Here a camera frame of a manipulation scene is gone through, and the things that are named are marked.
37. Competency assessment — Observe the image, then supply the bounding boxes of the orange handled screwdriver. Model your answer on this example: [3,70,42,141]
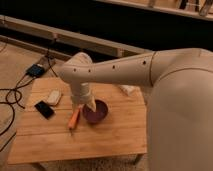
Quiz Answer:
[68,108,81,130]

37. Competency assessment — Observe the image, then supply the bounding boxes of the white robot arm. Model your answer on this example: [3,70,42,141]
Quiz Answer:
[59,48,213,171]

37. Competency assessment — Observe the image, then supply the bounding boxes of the wooden table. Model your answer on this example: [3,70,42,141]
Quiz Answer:
[7,78,146,171]

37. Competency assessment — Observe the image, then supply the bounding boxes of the black cables on floor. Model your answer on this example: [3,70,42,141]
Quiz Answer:
[0,38,59,153]

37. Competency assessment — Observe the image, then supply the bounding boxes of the dark purple ceramic bowl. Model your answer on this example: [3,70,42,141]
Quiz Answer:
[82,99,108,124]

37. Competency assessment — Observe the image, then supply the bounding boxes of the black smartphone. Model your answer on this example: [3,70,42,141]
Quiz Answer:
[34,101,54,119]

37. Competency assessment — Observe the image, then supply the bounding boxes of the black power adapter box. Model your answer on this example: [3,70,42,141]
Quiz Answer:
[26,64,45,78]

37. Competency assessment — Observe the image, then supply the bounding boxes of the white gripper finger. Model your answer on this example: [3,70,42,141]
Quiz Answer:
[86,97,96,112]

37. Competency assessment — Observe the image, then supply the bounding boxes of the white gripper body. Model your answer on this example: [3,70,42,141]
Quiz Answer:
[70,83,92,105]

